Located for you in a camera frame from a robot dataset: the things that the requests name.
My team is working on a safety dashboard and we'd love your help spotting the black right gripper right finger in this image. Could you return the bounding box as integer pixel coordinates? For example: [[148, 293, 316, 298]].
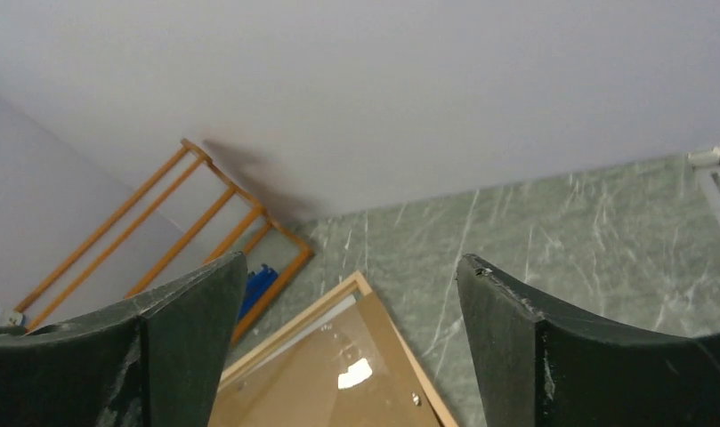
[[457, 254, 720, 426]]

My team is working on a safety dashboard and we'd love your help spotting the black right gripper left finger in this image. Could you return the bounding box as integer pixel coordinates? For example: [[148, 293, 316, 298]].
[[0, 252, 247, 426]]

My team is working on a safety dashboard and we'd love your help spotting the clear acrylic sheet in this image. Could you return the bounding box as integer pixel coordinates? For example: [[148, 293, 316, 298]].
[[218, 291, 359, 391]]

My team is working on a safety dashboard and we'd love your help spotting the light wooden picture frame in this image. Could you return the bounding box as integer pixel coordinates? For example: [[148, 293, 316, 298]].
[[208, 271, 457, 426]]

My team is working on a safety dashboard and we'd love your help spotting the blue stapler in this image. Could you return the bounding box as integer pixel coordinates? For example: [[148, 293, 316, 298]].
[[238, 263, 279, 320]]

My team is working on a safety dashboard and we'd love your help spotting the brown backing board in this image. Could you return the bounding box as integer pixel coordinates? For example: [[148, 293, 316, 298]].
[[208, 295, 439, 427]]

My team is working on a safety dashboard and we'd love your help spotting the orange wooden rack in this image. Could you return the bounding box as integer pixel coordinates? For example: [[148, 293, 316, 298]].
[[16, 139, 314, 342]]

